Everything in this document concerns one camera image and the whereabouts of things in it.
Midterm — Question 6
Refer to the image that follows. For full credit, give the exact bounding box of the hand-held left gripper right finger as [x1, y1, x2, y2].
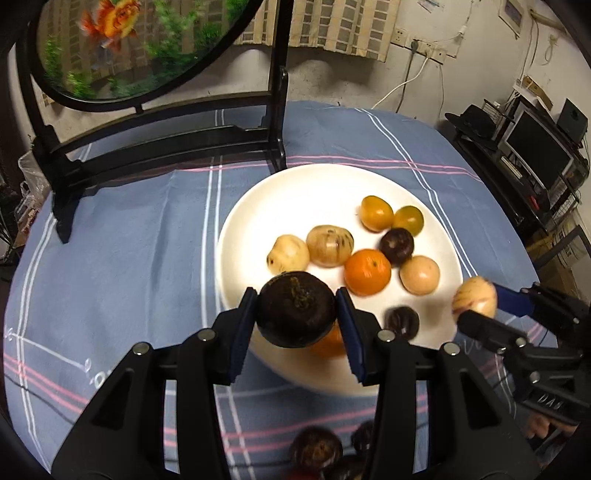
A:
[335, 286, 541, 480]

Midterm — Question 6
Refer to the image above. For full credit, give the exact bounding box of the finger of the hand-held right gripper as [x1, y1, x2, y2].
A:
[456, 309, 533, 357]
[494, 282, 579, 334]

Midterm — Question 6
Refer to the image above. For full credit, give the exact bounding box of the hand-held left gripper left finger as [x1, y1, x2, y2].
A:
[50, 286, 258, 480]

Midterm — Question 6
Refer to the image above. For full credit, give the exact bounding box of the large orange mandarin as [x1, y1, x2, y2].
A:
[309, 323, 348, 359]

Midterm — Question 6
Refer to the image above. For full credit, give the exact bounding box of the pale purple-streaked pepino melon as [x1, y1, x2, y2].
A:
[451, 276, 498, 324]

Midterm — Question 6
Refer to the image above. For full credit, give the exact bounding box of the black round passion fruit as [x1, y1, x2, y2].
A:
[256, 271, 338, 349]

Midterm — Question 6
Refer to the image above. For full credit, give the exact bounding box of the small orange mandarin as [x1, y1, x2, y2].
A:
[344, 249, 392, 296]

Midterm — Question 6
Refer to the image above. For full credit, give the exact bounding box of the round yellow passion fruit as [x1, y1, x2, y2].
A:
[400, 256, 440, 295]

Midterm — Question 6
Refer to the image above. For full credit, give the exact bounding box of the speckled yellow fruit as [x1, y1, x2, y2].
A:
[307, 224, 355, 267]

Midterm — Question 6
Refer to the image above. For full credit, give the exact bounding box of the small pale yellow fruit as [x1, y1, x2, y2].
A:
[266, 234, 310, 273]

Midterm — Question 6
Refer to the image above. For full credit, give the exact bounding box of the wrinkled purple passion fruit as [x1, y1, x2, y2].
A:
[289, 427, 343, 472]

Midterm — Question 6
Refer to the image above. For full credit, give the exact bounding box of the green-orange tomato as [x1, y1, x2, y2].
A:
[392, 206, 424, 237]

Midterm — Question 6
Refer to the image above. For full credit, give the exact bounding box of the white plate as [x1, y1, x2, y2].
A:
[215, 164, 465, 398]

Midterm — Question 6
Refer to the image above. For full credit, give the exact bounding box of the person's right hand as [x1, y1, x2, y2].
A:
[525, 411, 571, 441]

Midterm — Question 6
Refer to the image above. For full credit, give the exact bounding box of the cardboard box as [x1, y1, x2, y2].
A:
[526, 222, 591, 296]

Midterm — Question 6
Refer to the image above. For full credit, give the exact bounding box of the small dark passion fruit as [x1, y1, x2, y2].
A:
[380, 228, 415, 267]

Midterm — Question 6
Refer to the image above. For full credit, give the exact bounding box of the black shelf rack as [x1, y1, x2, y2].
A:
[452, 120, 591, 222]

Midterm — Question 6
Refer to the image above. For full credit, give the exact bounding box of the blue striped tablecloth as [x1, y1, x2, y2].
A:
[2, 99, 561, 480]

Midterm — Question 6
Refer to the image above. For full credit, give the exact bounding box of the orange cherry tomato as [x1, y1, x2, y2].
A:
[359, 196, 394, 232]

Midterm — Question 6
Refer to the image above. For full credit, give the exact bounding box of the computer monitor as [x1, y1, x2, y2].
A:
[499, 99, 575, 190]

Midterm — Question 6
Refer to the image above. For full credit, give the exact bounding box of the black hat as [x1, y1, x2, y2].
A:
[445, 104, 497, 139]

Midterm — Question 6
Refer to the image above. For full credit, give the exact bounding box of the black speaker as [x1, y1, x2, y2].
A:
[556, 98, 589, 141]

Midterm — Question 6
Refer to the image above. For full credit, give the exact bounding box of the small box on shelf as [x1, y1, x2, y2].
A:
[515, 76, 555, 112]

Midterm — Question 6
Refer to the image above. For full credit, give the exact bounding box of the round fish tank on stand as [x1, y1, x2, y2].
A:
[16, 0, 289, 245]

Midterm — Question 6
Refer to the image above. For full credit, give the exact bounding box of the clear plastic container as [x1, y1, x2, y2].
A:
[18, 150, 51, 217]

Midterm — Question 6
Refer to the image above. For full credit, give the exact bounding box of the white power strip socket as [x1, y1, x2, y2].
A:
[411, 39, 448, 63]

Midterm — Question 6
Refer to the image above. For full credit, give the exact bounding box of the round goldfish picture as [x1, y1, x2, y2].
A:
[34, 0, 264, 112]

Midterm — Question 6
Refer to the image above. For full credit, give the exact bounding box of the striped woven curtain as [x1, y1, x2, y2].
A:
[233, 0, 402, 63]

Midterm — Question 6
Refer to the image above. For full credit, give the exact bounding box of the white cable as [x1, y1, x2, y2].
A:
[369, 28, 467, 112]

